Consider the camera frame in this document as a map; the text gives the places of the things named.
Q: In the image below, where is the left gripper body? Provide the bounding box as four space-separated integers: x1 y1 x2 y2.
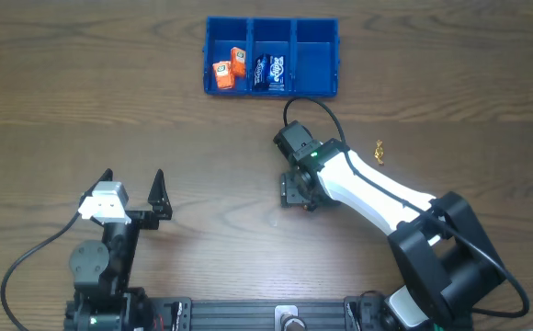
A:
126 209 174 231

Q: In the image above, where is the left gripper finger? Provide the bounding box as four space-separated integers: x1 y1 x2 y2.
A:
78 167 115 200
147 168 174 212

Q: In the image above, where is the orange candy box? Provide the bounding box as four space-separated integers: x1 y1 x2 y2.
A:
229 46 247 78
211 60 236 91

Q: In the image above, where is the blue candy pack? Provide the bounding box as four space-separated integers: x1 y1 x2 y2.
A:
252 53 271 91
266 54 286 92

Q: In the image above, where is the blue tray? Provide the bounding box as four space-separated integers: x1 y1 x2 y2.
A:
203 16 341 99

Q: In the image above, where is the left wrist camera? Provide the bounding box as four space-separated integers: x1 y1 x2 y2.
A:
77 180 132 225

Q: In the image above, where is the mounting rail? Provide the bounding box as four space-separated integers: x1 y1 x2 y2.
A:
149 296 387 331

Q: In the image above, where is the black cable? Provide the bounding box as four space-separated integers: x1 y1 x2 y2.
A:
0 209 84 331
282 96 531 319

